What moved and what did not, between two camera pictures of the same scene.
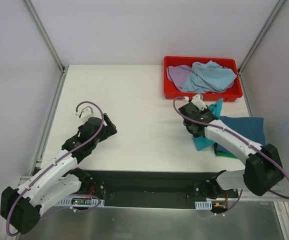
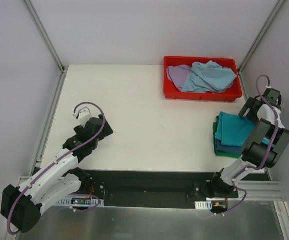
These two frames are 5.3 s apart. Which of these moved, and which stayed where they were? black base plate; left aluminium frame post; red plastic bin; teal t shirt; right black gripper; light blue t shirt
Moved: teal t shirt; right black gripper
Stayed: black base plate; light blue t shirt; red plastic bin; left aluminium frame post
